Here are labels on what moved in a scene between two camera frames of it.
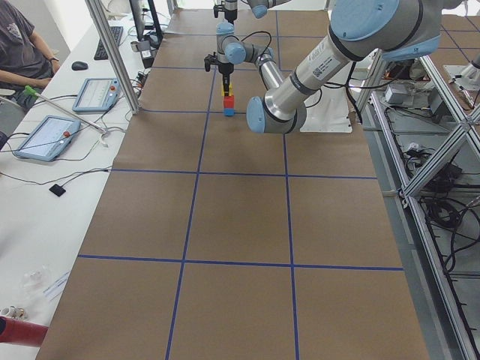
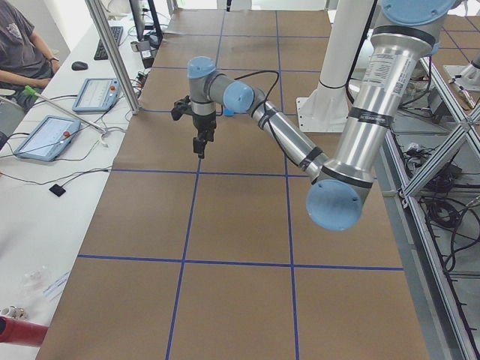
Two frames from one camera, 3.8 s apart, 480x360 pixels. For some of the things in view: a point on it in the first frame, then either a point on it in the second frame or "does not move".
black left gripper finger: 226,76 to 199,146
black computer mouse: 79,66 does not move
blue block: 229,112 does not move
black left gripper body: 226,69 to 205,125
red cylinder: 19,332 does not move
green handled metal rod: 31,93 does not move
